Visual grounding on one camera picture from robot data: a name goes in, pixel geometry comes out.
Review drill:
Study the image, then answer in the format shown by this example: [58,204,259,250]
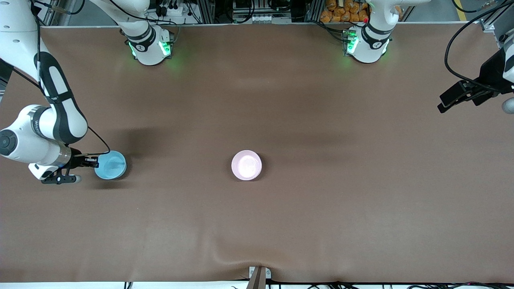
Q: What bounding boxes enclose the light blue bowl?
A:
[94,151,127,180]

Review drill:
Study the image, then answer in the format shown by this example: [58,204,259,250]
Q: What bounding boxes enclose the light pink bowl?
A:
[231,150,263,181]

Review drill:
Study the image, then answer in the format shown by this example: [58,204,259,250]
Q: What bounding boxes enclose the white power strip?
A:
[155,3,186,17]

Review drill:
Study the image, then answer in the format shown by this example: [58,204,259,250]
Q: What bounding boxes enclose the brown table mat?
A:
[0,22,514,283]

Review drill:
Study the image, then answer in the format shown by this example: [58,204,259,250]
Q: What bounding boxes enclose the brown flat bar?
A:
[246,267,266,289]

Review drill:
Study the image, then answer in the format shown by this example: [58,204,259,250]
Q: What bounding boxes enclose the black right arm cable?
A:
[28,0,111,157]

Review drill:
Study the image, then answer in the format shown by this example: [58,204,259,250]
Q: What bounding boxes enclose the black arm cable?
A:
[445,0,514,87]
[28,0,111,157]

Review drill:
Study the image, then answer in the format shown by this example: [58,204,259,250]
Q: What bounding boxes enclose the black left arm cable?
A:
[445,0,514,87]

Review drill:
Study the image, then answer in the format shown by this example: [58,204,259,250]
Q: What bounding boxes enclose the aluminium corner frame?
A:
[480,0,514,43]
[40,0,81,28]

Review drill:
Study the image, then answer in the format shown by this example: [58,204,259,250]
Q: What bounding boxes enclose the aluminium frame post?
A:
[197,0,216,24]

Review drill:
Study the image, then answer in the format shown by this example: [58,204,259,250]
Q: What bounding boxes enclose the metal clamp bracket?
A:
[249,266,272,280]

